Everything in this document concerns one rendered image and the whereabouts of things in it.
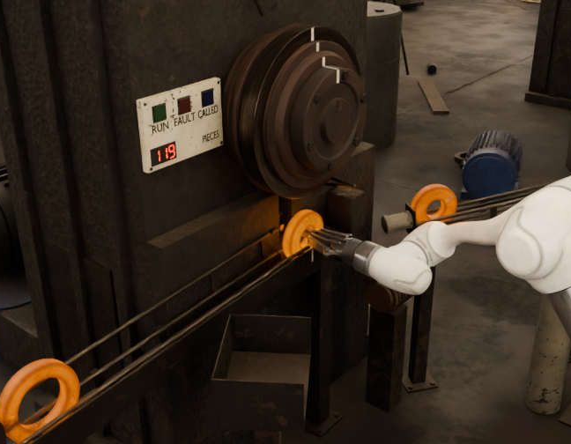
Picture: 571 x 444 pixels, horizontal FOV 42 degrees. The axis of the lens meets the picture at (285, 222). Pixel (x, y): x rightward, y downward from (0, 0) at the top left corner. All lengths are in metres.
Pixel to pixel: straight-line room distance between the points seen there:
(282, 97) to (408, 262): 0.54
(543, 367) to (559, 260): 1.23
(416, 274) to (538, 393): 0.93
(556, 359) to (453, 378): 0.42
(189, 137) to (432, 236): 0.71
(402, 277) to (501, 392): 1.00
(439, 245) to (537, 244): 0.64
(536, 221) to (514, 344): 1.69
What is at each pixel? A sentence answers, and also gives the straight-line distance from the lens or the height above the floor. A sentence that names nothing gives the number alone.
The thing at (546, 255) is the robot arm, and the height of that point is 1.07.
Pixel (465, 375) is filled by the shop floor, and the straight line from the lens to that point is 2.91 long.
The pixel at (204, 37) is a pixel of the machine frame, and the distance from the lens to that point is 1.91.
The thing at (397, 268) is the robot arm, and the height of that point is 0.77.
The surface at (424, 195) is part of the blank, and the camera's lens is 2.43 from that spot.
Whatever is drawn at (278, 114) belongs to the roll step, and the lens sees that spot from 1.89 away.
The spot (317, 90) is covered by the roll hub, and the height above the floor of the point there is 1.22.
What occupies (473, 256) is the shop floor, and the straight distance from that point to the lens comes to 3.72.
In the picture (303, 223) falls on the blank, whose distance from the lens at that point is 2.15.
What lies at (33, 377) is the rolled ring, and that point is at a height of 0.77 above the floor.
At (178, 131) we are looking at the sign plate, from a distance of 1.86.
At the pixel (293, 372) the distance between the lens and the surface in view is 1.87.
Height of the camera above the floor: 1.74
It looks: 26 degrees down
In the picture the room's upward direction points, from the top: 1 degrees counter-clockwise
